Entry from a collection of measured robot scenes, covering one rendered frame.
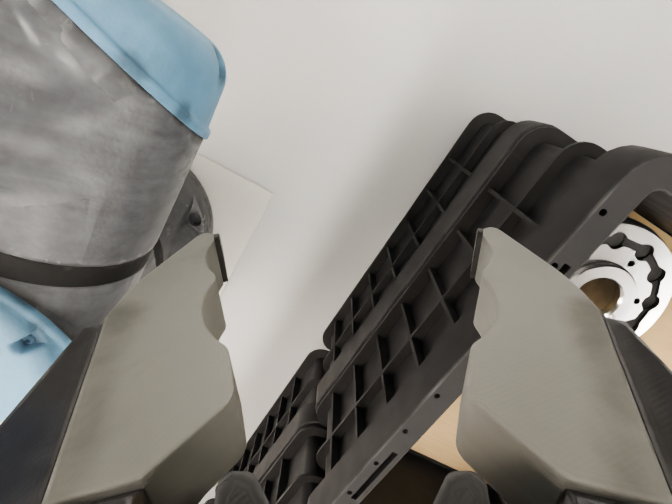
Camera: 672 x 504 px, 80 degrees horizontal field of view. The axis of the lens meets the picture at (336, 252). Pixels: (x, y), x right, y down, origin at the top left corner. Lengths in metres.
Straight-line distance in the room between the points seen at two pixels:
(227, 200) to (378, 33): 0.21
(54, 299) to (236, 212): 0.21
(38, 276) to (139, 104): 0.10
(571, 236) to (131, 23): 0.20
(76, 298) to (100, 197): 0.07
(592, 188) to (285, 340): 0.37
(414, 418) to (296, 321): 0.26
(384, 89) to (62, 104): 0.27
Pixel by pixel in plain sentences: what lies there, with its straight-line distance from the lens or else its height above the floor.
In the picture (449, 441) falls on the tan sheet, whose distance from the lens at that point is 0.41.
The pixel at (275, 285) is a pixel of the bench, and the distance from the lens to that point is 0.45.
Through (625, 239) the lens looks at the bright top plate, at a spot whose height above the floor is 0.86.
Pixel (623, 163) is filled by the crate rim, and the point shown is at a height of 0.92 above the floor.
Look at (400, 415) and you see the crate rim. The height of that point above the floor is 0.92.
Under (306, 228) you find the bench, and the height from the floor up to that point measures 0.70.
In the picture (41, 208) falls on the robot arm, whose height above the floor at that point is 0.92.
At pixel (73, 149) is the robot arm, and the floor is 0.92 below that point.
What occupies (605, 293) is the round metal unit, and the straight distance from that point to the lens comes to 0.33.
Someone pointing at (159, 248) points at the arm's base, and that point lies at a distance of 0.36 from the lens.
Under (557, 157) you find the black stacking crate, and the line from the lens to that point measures 0.25.
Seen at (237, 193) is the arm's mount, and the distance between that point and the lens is 0.42.
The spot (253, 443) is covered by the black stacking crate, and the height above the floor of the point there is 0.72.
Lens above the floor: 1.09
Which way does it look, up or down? 66 degrees down
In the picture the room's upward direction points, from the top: 178 degrees counter-clockwise
